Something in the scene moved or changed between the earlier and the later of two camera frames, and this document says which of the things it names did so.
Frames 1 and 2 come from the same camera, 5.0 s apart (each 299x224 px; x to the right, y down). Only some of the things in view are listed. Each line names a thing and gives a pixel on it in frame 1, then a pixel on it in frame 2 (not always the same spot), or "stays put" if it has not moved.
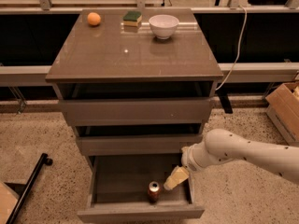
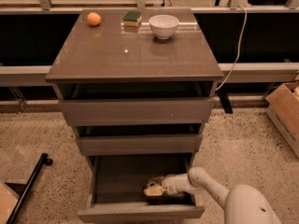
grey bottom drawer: x=118 y=190 stays put
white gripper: x=189 y=160 to x=171 y=184
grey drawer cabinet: x=137 y=86 stays put
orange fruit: x=93 y=19 stays put
